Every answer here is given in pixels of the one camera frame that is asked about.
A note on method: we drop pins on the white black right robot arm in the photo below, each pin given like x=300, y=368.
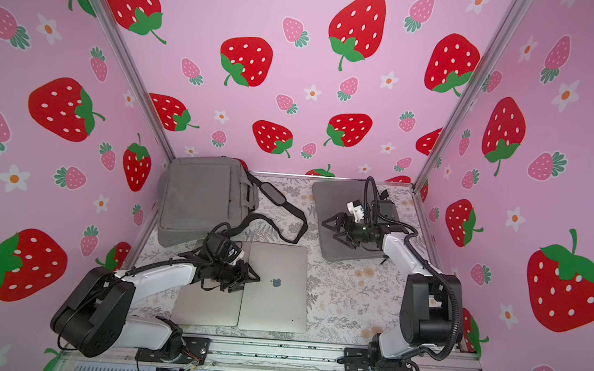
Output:
x=431, y=316

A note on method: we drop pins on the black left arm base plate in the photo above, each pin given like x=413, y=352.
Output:
x=183, y=350

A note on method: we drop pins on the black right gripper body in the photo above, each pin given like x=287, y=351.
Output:
x=343, y=228

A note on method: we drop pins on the dark grey laptop sleeve with handle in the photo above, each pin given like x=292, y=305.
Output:
x=343, y=210

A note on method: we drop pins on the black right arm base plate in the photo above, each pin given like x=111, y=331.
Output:
x=363, y=359

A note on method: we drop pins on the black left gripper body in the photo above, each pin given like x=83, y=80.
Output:
x=231, y=275

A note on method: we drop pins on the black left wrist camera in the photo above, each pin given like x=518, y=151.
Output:
x=222, y=248

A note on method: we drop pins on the silver laptop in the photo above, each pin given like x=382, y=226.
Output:
x=204, y=303
x=277, y=302

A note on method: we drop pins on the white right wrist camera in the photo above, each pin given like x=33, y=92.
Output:
x=357, y=210

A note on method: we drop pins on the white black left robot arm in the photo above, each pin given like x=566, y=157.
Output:
x=96, y=316

